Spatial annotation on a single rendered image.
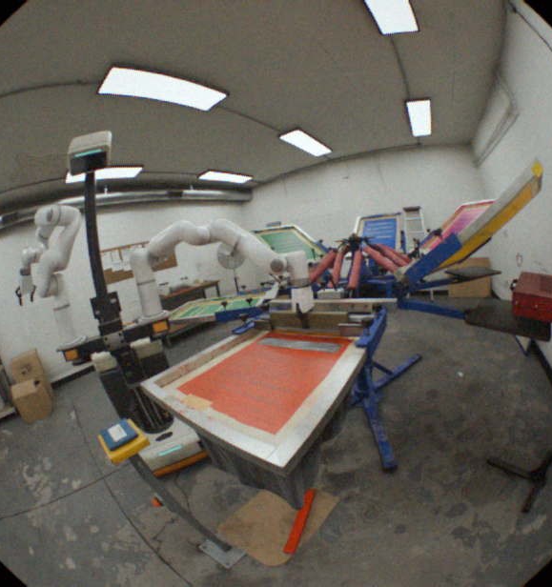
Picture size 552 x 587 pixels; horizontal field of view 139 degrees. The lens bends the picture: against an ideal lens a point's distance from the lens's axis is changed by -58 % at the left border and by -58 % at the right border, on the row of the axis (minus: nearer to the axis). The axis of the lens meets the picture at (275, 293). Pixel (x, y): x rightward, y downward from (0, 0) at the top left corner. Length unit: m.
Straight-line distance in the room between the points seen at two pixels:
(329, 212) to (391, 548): 5.34
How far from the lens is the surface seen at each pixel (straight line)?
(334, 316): 0.90
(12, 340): 4.44
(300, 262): 0.90
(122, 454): 0.66
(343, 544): 1.38
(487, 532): 1.57
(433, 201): 4.95
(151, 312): 1.09
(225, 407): 0.66
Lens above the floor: 1.34
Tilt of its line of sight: 11 degrees down
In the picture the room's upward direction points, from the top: 10 degrees counter-clockwise
